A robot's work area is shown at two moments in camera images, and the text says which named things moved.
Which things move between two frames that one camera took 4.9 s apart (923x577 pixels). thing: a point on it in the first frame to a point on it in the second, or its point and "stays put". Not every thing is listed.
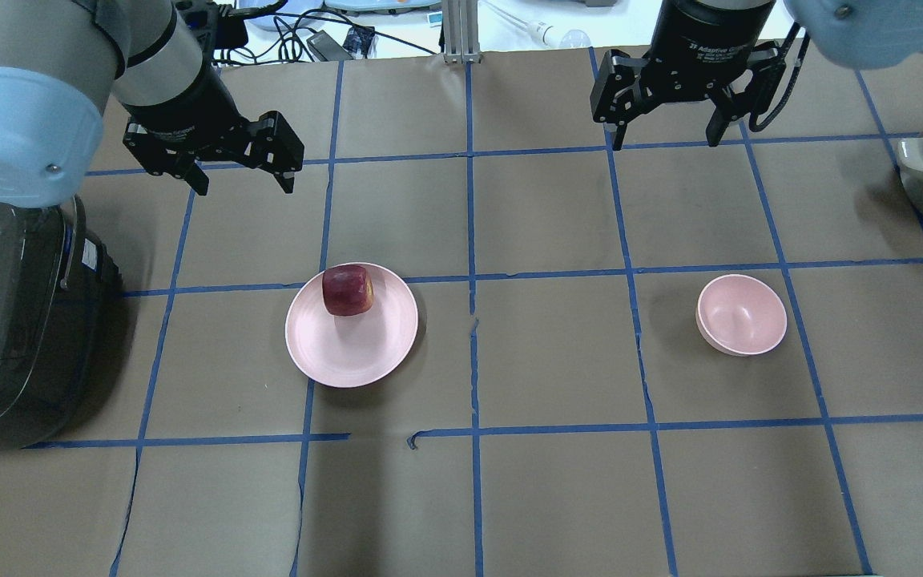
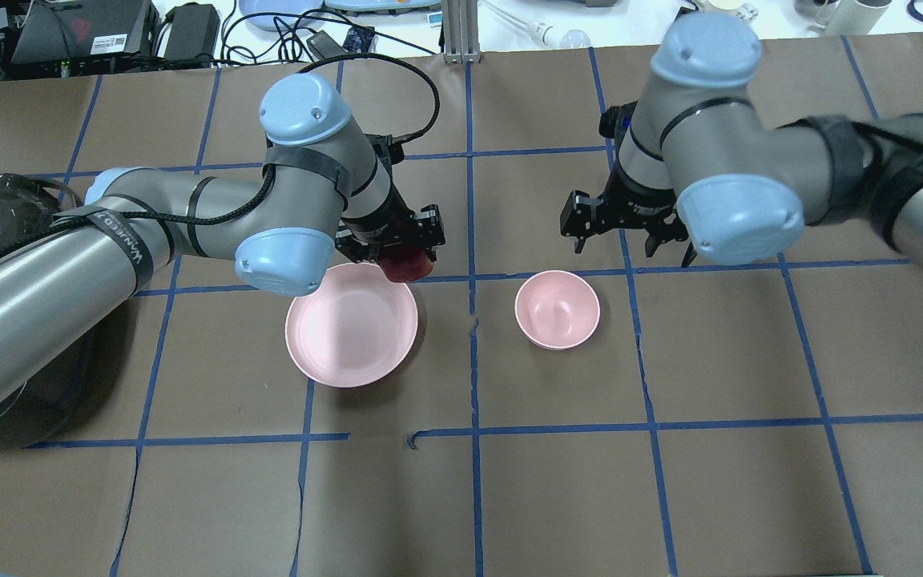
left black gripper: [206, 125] to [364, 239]
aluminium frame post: [461, 31] stays put
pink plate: [352, 351] stays put
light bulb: [551, 36] stays put
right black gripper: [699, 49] to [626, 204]
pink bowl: [740, 315] to [557, 310]
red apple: [347, 289] to [408, 267]
